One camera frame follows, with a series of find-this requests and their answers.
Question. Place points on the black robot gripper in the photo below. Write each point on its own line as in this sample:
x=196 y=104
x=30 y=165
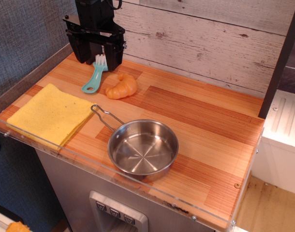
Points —
x=94 y=23

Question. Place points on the small stainless steel pot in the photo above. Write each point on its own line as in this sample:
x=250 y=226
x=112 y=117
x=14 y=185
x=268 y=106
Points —
x=143 y=149

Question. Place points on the teal plastic dish brush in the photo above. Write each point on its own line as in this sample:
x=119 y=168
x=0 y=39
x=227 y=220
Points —
x=100 y=66

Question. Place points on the orange plastic toy croissant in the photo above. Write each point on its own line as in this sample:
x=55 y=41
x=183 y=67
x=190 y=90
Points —
x=126 y=87

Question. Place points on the folded yellow cloth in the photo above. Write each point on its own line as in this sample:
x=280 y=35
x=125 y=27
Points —
x=50 y=117

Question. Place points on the grey toy fridge cabinet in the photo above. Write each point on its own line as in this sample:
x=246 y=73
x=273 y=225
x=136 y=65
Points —
x=72 y=186

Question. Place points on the silver ice dispenser panel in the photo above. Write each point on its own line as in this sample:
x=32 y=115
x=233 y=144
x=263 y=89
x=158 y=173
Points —
x=113 y=216

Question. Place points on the orange object bottom left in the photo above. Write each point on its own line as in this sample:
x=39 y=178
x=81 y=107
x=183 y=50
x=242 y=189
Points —
x=17 y=227

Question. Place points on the white toy sink unit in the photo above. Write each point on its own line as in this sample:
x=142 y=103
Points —
x=274 y=161

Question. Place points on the clear acrylic table guard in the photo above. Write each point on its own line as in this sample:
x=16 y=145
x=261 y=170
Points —
x=201 y=191

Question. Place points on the dark right shelf post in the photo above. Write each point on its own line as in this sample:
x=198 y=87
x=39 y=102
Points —
x=278 y=71

